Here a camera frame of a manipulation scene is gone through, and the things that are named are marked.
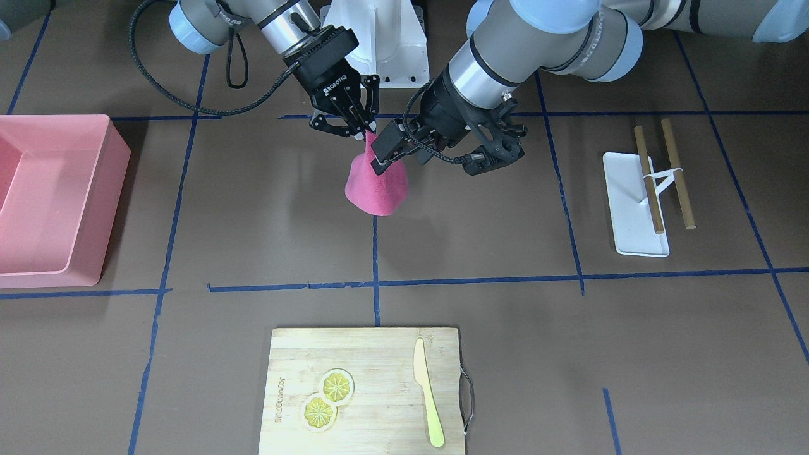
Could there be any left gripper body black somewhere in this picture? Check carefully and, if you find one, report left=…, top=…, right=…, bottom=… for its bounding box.
left=417, top=66, right=505, bottom=149

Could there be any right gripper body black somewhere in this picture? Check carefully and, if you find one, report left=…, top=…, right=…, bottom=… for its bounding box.
left=283, top=25, right=362, bottom=111

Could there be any pink fleece cloth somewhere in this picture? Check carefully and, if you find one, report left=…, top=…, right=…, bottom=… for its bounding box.
left=344, top=131, right=408, bottom=216

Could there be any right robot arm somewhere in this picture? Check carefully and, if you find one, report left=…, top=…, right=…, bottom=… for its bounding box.
left=169, top=1, right=379, bottom=139

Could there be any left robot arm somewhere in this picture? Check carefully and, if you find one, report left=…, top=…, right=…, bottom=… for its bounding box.
left=404, top=1, right=807, bottom=175

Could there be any white rack tray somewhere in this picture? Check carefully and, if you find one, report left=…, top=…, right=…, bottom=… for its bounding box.
left=603, top=152, right=670, bottom=257

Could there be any wooden rack rod outer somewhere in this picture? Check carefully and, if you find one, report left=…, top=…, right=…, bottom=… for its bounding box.
left=660, top=118, right=696, bottom=230

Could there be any yellow plastic knife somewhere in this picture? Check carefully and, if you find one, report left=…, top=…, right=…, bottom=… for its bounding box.
left=413, top=337, right=446, bottom=447

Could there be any pink plastic bin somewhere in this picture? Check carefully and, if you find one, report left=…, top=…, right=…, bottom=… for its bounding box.
left=1, top=114, right=131, bottom=289

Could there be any lemon slice upper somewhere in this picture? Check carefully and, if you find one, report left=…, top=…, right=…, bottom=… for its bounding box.
left=320, top=368, right=355, bottom=406

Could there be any lemon slice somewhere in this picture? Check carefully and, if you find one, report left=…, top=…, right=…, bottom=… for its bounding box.
left=320, top=368, right=355, bottom=406
left=300, top=394, right=339, bottom=432

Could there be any bamboo cutting board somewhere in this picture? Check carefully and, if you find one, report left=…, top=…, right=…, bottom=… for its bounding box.
left=257, top=327, right=467, bottom=454

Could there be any lemon slice lower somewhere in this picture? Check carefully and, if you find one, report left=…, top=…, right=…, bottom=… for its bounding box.
left=300, top=394, right=339, bottom=432

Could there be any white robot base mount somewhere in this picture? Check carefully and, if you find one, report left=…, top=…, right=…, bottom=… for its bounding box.
left=320, top=1, right=430, bottom=89

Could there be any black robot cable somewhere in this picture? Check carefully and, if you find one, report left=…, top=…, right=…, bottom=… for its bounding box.
left=128, top=0, right=298, bottom=117

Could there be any white rack bracket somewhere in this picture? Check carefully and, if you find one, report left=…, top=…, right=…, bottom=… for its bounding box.
left=639, top=167, right=683, bottom=205

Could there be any metal cutting board handle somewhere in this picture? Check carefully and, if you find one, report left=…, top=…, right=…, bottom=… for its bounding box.
left=459, top=362, right=476, bottom=437

